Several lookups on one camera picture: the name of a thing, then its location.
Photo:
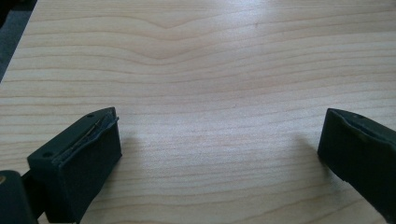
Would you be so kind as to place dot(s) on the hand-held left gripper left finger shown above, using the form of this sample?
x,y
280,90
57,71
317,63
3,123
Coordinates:
x,y
84,161

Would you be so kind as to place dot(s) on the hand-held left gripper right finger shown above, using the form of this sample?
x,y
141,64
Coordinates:
x,y
361,155

